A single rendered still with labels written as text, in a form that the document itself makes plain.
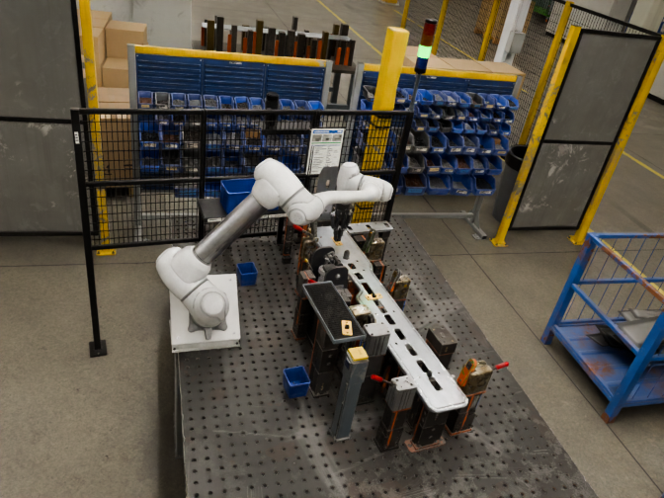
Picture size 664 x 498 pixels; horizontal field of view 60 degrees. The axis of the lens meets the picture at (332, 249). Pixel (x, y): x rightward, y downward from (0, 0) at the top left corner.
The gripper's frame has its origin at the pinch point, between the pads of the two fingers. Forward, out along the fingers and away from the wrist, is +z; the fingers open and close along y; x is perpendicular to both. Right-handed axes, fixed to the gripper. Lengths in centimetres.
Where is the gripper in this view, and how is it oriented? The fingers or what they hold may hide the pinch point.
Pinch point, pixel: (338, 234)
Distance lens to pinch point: 306.0
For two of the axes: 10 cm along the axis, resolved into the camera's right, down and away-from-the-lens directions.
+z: -1.4, 8.4, 5.3
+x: -3.7, -5.4, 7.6
